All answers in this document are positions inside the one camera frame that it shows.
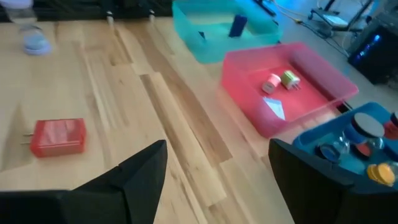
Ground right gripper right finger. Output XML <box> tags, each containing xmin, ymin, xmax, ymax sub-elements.
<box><xmin>267</xmin><ymin>139</ymin><xmax>354</xmax><ymax>224</ymax></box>

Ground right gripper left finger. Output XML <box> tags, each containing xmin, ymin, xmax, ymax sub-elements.
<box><xmin>71</xmin><ymin>140</ymin><xmax>168</xmax><ymax>224</ymax></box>

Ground red sand hourglass dark caps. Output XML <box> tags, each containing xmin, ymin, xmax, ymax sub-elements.
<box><xmin>351</xmin><ymin>110</ymin><xmax>398</xmax><ymax>160</ymax></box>

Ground small white cylinder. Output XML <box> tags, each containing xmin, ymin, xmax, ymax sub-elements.
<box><xmin>261</xmin><ymin>73</ymin><xmax>282</xmax><ymax>95</ymax></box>

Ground green and white wall charger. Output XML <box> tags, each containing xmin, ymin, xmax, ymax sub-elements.
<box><xmin>280</xmin><ymin>70</ymin><xmax>302</xmax><ymax>91</ymax></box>

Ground blue digital clock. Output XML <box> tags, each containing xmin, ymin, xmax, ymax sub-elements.
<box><xmin>228</xmin><ymin>14</ymin><xmax>249</xmax><ymax>39</ymax></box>

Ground teal plastic bin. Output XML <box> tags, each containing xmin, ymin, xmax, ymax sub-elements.
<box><xmin>292</xmin><ymin>101</ymin><xmax>398</xmax><ymax>190</ymax></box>

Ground translucent pink plastic bin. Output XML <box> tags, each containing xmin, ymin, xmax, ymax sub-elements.
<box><xmin>220</xmin><ymin>42</ymin><xmax>360</xmax><ymax>139</ymax></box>

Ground black computer tower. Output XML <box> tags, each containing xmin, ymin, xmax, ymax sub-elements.
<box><xmin>347</xmin><ymin>12</ymin><xmax>398</xmax><ymax>85</ymax></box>

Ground translucent green plastic bin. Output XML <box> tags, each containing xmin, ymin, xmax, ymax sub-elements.
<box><xmin>172</xmin><ymin>0</ymin><xmax>284</xmax><ymax>65</ymax></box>

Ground grey flat device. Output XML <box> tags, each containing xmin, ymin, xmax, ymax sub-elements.
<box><xmin>309</xmin><ymin>7</ymin><xmax>351</xmax><ymax>30</ymax></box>

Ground lavender hourglass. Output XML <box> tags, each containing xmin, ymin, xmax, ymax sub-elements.
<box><xmin>0</xmin><ymin>0</ymin><xmax>53</xmax><ymax>57</ymax></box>

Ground red wall charger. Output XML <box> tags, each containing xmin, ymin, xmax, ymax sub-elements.
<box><xmin>21</xmin><ymin>118</ymin><xmax>87</xmax><ymax>159</ymax></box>

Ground yellow floor cable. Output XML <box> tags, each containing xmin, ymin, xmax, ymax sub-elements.
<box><xmin>273</xmin><ymin>0</ymin><xmax>304</xmax><ymax>26</ymax></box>

